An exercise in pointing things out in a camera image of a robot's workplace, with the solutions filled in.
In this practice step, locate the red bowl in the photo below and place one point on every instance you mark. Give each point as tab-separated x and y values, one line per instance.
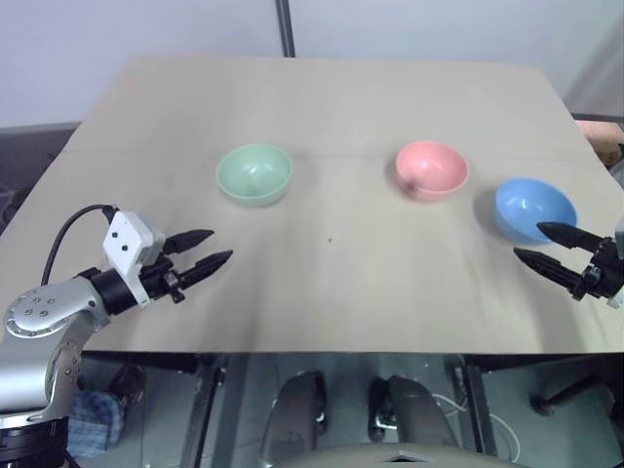
431	170

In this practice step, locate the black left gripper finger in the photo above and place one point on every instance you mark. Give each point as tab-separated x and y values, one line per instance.
191	240
207	265

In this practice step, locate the dark rounded right leg shape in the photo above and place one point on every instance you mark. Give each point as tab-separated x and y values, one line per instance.
414	414

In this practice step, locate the blue bowl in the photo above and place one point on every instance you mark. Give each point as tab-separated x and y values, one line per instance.
529	207

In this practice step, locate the green bowl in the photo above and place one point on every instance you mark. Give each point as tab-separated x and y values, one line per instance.
254	173

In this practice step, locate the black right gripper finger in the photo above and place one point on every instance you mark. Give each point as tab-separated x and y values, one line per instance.
546	265
568	233

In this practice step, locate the blue checked cloth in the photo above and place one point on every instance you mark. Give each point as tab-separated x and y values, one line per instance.
95	424

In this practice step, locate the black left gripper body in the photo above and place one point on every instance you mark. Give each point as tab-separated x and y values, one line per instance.
158	280

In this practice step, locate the dark rounded leg shape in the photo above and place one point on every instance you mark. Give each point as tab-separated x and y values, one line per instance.
295	419
414	414

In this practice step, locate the dark rounded left leg shape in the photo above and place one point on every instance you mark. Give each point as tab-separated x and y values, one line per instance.
295	419

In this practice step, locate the beige table cloth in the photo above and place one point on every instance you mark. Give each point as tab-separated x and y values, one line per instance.
312	205

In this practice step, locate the black table frame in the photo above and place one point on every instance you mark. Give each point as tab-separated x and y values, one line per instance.
341	385

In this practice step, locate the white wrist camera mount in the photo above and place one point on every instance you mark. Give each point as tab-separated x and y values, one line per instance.
128	241
620	265

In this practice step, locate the grey vertical wall post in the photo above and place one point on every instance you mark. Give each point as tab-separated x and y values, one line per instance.
285	27

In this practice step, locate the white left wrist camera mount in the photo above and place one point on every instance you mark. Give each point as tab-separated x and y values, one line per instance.
128	241

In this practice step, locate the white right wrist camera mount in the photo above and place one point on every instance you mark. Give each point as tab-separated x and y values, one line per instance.
620	265

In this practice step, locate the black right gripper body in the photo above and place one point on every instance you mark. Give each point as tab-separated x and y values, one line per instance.
602	273

